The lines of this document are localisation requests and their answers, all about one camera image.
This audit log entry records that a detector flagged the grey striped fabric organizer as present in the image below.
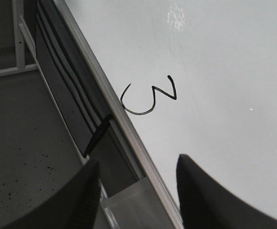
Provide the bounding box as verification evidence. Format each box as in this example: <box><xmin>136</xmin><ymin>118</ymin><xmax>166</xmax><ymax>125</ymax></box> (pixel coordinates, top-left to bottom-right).
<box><xmin>35</xmin><ymin>0</ymin><xmax>113</xmax><ymax>157</ymax></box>

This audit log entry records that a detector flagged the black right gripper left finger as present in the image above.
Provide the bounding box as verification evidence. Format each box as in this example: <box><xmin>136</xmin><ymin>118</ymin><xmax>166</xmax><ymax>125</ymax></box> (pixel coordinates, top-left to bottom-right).
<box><xmin>5</xmin><ymin>159</ymin><xmax>100</xmax><ymax>229</ymax></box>

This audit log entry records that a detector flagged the white glossy whiteboard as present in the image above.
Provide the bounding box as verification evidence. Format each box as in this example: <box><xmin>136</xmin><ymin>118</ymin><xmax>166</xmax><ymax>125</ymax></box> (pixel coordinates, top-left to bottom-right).
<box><xmin>57</xmin><ymin>0</ymin><xmax>277</xmax><ymax>220</ymax></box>

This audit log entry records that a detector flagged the white metal table frame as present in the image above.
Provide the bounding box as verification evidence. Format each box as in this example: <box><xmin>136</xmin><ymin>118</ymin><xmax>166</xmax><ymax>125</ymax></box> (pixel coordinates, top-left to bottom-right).
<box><xmin>0</xmin><ymin>0</ymin><xmax>120</xmax><ymax>229</ymax></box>

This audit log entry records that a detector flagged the dark grey panel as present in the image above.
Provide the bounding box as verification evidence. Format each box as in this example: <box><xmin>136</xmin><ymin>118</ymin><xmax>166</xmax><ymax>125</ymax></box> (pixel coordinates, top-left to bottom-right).
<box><xmin>90</xmin><ymin>127</ymin><xmax>139</xmax><ymax>197</ymax></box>

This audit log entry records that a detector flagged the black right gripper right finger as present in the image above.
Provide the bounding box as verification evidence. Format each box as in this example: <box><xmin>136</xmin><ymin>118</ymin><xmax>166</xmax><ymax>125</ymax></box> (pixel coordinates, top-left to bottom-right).
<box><xmin>176</xmin><ymin>154</ymin><xmax>277</xmax><ymax>229</ymax></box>

